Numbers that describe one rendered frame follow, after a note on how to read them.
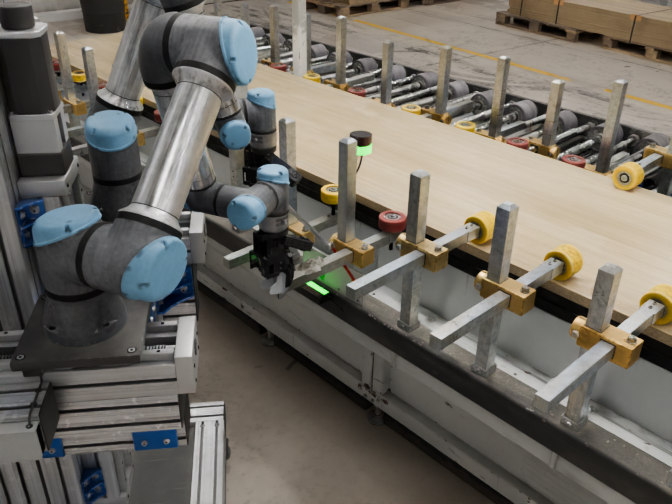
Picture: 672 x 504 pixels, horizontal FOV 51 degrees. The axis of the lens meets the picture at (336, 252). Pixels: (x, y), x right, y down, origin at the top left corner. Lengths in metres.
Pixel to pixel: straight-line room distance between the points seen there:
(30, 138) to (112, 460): 0.84
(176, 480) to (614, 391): 1.25
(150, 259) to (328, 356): 1.58
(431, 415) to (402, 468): 0.22
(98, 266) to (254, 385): 1.66
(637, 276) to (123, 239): 1.27
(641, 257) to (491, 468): 0.80
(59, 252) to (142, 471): 1.12
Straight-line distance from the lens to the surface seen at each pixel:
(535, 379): 1.94
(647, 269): 1.95
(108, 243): 1.21
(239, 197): 1.54
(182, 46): 1.33
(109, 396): 1.42
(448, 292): 2.05
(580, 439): 1.68
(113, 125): 1.72
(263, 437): 2.59
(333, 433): 2.60
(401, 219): 2.01
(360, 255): 1.91
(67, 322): 1.33
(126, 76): 1.81
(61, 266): 1.27
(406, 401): 2.47
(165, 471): 2.24
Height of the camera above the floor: 1.82
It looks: 30 degrees down
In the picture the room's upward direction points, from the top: 1 degrees clockwise
